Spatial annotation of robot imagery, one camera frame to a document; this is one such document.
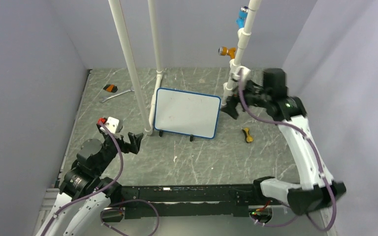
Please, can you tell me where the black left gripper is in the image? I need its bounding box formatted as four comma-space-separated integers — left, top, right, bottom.
94, 130, 143, 174

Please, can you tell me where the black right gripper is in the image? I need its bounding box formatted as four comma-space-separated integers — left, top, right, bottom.
220, 77, 270, 119

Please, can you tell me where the yellow black eraser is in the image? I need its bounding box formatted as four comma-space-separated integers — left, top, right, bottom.
242, 127, 254, 143

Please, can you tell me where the blue framed whiteboard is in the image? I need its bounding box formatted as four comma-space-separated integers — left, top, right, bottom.
154, 88, 221, 139

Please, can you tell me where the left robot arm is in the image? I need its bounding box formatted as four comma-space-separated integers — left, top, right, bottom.
37, 132, 144, 236

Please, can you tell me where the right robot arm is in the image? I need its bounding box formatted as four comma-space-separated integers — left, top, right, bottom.
221, 66, 347, 215

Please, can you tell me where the silver wrench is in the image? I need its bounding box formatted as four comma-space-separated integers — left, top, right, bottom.
99, 88, 134, 103

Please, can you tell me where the orange nozzle fitting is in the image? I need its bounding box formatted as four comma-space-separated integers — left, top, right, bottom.
218, 46, 237, 59

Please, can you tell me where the orange black small tool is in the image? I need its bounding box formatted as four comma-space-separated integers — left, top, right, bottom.
103, 84, 118, 93

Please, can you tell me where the blue nozzle fitting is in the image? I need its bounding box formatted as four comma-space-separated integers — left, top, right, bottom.
236, 6, 249, 29

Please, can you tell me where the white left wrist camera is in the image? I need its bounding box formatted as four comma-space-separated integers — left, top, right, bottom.
96, 117, 123, 135

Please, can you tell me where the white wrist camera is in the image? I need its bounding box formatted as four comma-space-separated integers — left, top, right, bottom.
96, 117, 123, 135
232, 66, 251, 83

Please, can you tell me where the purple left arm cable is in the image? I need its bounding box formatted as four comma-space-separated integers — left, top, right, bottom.
40, 121, 125, 236

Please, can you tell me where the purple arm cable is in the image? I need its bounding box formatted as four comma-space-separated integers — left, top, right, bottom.
238, 70, 337, 233
40, 121, 125, 236

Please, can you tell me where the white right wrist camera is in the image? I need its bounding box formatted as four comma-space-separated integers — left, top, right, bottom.
232, 66, 251, 83

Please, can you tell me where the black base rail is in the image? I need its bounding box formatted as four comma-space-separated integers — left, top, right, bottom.
102, 183, 272, 222

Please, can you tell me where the white pvc pipe frame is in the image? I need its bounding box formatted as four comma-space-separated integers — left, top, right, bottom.
108, 0, 261, 135

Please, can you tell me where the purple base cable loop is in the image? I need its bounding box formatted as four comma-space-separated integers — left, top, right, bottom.
100, 199, 160, 236

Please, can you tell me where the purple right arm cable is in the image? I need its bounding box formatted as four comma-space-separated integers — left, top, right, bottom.
238, 70, 337, 233

